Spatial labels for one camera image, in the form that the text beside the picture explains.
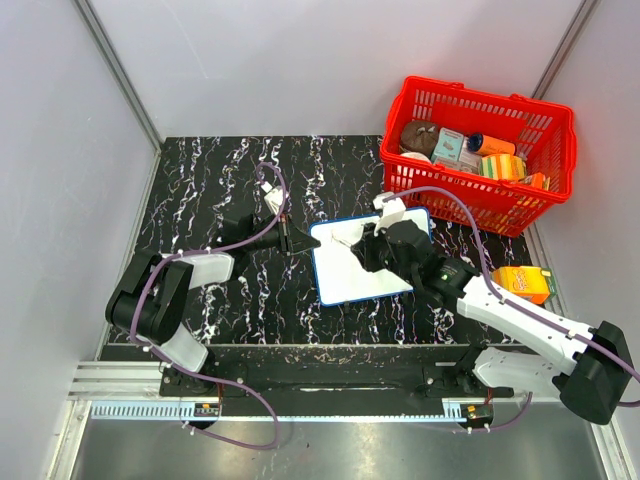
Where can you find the orange tube blue cap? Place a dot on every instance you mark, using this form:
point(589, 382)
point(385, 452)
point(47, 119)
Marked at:
point(485, 145)

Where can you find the pale pink box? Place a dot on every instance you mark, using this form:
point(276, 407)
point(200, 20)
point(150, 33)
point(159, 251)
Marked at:
point(468, 161)

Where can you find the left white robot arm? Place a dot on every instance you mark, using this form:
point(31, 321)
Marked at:
point(153, 298)

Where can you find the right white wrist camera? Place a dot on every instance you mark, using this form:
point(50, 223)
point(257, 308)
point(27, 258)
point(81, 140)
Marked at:
point(391, 209)

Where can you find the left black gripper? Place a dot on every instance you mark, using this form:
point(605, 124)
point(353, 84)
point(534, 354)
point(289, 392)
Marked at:
point(293, 240)

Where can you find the orange snack box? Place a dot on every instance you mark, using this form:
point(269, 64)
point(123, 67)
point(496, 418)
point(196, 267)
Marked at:
point(536, 180)

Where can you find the blue framed whiteboard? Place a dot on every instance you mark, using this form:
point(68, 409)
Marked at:
point(339, 277)

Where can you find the red plastic shopping basket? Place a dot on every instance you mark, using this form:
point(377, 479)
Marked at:
point(542, 132)

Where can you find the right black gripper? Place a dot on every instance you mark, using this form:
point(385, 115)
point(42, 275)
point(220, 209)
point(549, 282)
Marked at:
point(365, 248)

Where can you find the red capped whiteboard marker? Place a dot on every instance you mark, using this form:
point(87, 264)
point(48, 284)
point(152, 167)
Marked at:
point(342, 241)

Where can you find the orange juice carton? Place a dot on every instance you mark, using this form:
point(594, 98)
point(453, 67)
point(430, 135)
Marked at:
point(535, 284)

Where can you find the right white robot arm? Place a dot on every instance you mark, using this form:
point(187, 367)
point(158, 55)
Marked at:
point(587, 368)

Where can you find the brown round bun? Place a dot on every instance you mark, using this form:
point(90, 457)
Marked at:
point(419, 136)

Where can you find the teal small box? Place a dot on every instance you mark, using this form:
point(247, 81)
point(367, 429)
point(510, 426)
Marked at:
point(448, 147)

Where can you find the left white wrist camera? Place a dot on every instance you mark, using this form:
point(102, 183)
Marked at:
point(273, 197)

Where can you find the white round lid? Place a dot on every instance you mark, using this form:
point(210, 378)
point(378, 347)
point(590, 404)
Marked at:
point(416, 156)

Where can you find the yellow green sponge pack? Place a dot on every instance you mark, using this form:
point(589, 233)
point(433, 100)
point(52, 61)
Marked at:
point(503, 167)

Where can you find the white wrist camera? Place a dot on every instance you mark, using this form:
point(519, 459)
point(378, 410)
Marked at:
point(273, 197)
point(391, 209)

